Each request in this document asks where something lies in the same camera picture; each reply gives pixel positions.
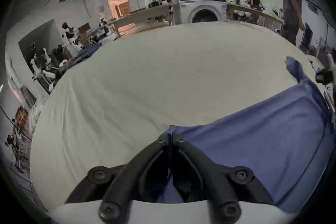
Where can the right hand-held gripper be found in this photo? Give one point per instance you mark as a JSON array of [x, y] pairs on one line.
[[325, 76]]

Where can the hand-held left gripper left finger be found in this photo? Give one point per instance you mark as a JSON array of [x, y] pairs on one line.
[[119, 186]]

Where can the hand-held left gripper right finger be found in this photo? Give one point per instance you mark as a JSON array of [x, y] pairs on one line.
[[217, 186]]

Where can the blue shirt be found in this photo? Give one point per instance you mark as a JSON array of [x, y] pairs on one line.
[[262, 133]]

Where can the black monitor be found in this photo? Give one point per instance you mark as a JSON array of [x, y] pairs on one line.
[[306, 36]]

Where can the long wooden table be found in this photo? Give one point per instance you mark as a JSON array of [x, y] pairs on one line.
[[258, 14], [141, 17]]

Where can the bed with beige sheet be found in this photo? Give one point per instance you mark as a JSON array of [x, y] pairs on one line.
[[162, 73]]

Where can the dark blue garment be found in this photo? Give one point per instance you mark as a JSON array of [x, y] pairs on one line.
[[85, 54]]

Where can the white washing machine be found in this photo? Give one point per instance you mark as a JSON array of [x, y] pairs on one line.
[[203, 9]]

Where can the white robot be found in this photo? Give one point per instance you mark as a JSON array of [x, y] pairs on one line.
[[39, 65]]

